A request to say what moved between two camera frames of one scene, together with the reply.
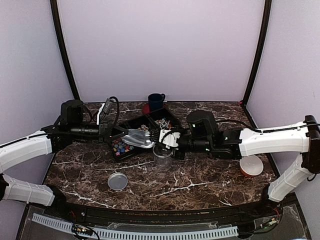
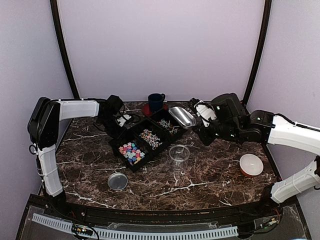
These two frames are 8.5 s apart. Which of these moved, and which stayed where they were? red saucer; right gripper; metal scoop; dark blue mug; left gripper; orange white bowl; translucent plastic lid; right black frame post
Moved: right gripper; left gripper; metal scoop
Stayed: translucent plastic lid; dark blue mug; red saucer; right black frame post; orange white bowl
